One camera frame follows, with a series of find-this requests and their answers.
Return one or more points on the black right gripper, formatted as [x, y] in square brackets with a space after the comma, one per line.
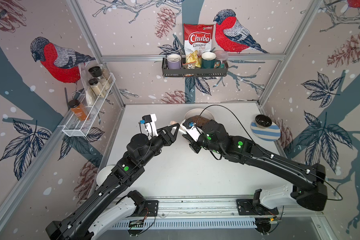
[192, 144]

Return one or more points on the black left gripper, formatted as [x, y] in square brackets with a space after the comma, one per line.
[166, 138]

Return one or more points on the cream ceramic flower pot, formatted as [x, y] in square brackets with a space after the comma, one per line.
[199, 117]

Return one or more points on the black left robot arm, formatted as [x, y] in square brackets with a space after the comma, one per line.
[128, 169]

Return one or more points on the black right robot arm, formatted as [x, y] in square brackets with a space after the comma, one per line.
[306, 184]

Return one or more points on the white ceramic bowl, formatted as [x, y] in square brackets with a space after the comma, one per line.
[103, 174]

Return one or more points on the small snack packet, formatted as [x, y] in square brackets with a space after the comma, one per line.
[189, 66]

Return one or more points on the purple mug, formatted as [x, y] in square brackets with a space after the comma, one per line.
[174, 61]

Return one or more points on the small black bowl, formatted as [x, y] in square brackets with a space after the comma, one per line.
[263, 121]

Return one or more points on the green mug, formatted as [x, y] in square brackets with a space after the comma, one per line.
[209, 61]

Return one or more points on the blue striped plate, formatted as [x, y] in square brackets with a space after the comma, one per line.
[269, 134]

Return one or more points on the pink lidded glass jar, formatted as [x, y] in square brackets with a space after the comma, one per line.
[221, 59]

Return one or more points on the orange spice jar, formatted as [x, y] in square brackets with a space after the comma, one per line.
[78, 109]

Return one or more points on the tall black lid spice jar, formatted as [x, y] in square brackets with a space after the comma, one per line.
[97, 73]

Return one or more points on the red Chuba chips bag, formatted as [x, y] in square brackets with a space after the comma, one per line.
[198, 39]

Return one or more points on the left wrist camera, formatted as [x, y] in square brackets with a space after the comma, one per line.
[149, 122]

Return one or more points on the dark metal wall shelf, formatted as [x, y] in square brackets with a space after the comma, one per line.
[197, 72]

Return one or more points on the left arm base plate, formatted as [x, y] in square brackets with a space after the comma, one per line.
[146, 209]

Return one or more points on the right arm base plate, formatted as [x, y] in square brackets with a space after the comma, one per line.
[247, 208]

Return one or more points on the white wire spice rack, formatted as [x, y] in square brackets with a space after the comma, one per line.
[77, 128]

